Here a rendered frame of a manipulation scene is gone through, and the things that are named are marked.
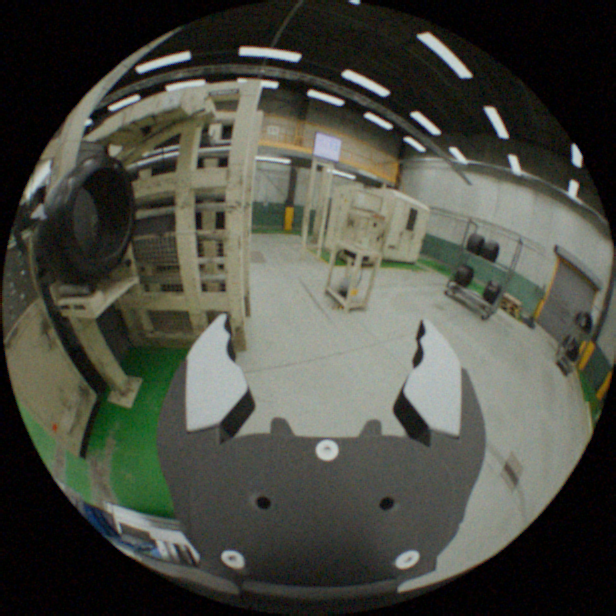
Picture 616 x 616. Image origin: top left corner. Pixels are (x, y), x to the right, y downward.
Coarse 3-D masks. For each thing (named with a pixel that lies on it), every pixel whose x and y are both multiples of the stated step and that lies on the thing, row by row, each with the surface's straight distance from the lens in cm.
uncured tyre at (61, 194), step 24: (96, 168) 95; (120, 168) 106; (72, 192) 86; (96, 192) 129; (120, 192) 123; (48, 216) 90; (72, 216) 85; (120, 216) 125; (48, 240) 89; (72, 240) 84; (96, 240) 127; (120, 240) 120; (48, 264) 98; (72, 264) 86; (96, 264) 92
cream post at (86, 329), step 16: (96, 96) 153; (80, 112) 143; (64, 128) 148; (80, 128) 141; (64, 144) 134; (64, 160) 131; (80, 320) 132; (80, 336) 141; (96, 336) 140; (96, 352) 141; (112, 368) 152; (112, 384) 161; (128, 384) 167
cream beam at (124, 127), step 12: (156, 96) 123; (180, 96) 112; (192, 96) 120; (132, 108) 131; (144, 108) 123; (156, 108) 117; (168, 108) 112; (180, 108) 110; (192, 108) 120; (108, 120) 145; (120, 120) 134; (132, 120) 125; (144, 120) 122; (156, 120) 123; (168, 120) 123; (108, 132) 138; (120, 132) 134; (132, 132) 137; (120, 144) 155
